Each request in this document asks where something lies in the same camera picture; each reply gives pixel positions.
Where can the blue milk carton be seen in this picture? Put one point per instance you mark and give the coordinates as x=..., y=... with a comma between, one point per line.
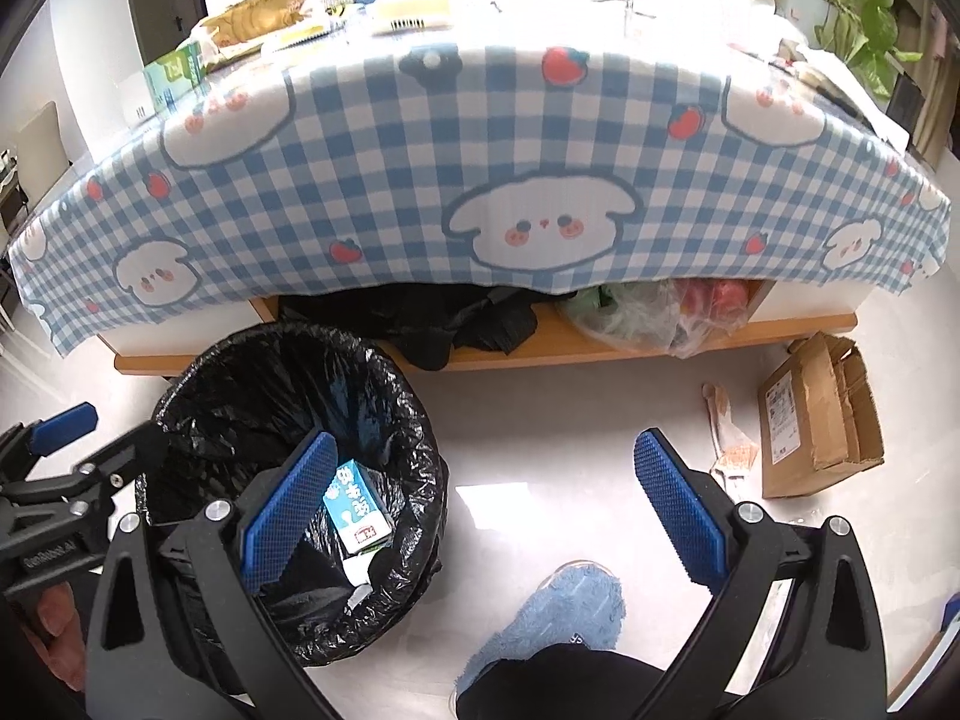
x=352, y=502

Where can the brown cardboard box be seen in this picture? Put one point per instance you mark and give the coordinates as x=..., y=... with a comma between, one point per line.
x=806, y=420

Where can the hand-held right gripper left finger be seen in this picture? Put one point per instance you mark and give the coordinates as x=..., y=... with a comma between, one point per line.
x=289, y=517

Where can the clear bag of vegetables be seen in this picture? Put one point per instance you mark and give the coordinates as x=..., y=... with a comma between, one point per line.
x=645, y=315

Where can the brown snack bag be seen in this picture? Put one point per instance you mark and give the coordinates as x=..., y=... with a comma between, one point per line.
x=255, y=15

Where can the person's left hand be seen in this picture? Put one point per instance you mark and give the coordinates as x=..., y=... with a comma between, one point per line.
x=56, y=630

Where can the black plastic bag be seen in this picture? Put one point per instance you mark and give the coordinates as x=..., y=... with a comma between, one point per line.
x=420, y=315

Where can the beige chair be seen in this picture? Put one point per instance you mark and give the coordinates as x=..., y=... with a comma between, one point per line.
x=45, y=150

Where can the blue fluffy slipper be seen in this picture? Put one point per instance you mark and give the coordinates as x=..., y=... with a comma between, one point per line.
x=540, y=622

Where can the green potted plant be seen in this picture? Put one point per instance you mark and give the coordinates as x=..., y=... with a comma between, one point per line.
x=862, y=22

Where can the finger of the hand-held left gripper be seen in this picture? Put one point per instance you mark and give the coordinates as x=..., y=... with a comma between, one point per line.
x=120, y=457
x=64, y=424

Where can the green tissue box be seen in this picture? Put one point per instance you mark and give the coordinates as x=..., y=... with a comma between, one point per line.
x=169, y=75

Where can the person's leg in black pants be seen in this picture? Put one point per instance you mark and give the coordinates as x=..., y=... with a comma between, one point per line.
x=570, y=682

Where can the wooden coffee table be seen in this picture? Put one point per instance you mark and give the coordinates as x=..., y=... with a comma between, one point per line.
x=562, y=352

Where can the blue checked printed tablecloth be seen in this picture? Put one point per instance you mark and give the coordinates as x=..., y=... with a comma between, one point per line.
x=375, y=165

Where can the waste bin with black liner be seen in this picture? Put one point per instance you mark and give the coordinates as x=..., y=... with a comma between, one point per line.
x=225, y=390

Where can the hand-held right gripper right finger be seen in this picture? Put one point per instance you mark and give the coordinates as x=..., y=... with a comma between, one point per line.
x=679, y=510

